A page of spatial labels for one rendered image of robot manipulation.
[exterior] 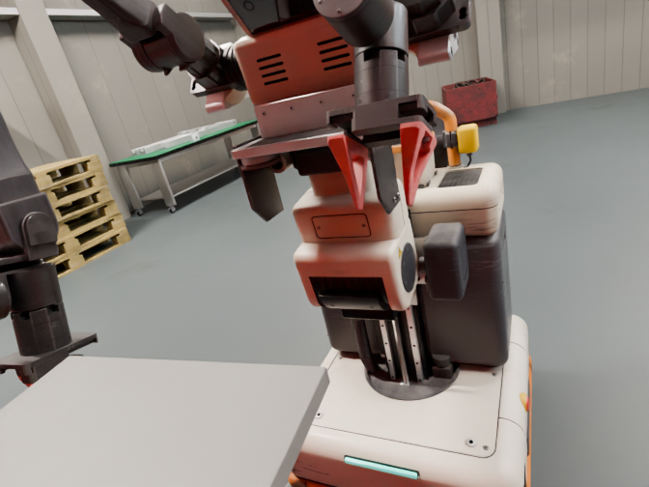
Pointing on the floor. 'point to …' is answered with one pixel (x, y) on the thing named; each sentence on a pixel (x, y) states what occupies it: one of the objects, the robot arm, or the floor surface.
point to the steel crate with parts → (472, 101)
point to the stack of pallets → (65, 212)
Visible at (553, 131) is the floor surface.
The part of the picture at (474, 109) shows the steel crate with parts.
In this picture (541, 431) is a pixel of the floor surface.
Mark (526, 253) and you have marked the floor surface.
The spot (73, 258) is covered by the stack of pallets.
